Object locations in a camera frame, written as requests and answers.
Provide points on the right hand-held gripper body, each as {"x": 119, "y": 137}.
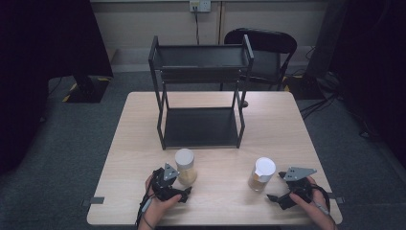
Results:
{"x": 298, "y": 188}

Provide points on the glass jar with white lid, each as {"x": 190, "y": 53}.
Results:
{"x": 262, "y": 174}

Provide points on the black folding chair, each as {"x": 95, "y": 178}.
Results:
{"x": 271, "y": 51}

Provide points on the black stand base yellow stripes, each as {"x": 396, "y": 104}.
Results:
{"x": 87, "y": 89}

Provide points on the black two-tier metal rack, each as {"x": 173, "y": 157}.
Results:
{"x": 200, "y": 127}

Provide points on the white wall socket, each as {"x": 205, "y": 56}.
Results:
{"x": 200, "y": 5}

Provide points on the dark curtain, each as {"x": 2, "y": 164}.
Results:
{"x": 38, "y": 64}
{"x": 376, "y": 64}

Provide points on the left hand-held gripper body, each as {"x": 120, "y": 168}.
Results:
{"x": 164, "y": 187}

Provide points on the person's right hand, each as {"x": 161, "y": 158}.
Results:
{"x": 314, "y": 207}

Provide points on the person's left hand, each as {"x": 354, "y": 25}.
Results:
{"x": 158, "y": 209}

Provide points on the dark table edge bracket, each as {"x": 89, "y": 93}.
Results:
{"x": 94, "y": 201}
{"x": 338, "y": 198}

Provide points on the glass jar with grey lid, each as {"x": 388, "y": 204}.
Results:
{"x": 185, "y": 164}

